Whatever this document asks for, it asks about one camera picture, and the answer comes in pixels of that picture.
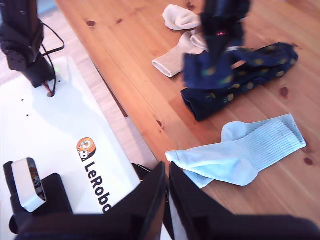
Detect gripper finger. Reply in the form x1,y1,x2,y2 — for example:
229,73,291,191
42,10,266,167
169,161,236,240
109,161,167,240
203,28,221,60
215,29,245,60

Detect navy pineapple sock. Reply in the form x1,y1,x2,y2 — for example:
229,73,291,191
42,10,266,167
183,41,300,90
180,56,300,123

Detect light blue sock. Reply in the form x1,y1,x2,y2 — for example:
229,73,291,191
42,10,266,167
165,113,307,188
183,168,216,190

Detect beige ribbed sock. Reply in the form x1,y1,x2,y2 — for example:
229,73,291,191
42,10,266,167
151,31,208,79
161,3,210,52

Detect white base board with logo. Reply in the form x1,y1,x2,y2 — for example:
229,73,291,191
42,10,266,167
0,56,173,240

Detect white camera on black stand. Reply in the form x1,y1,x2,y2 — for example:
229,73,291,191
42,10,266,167
2,157,74,218

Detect black base cable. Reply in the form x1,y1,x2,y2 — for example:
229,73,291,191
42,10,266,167
37,19,65,97

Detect red wire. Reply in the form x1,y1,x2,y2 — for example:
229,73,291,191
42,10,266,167
41,81,52,96

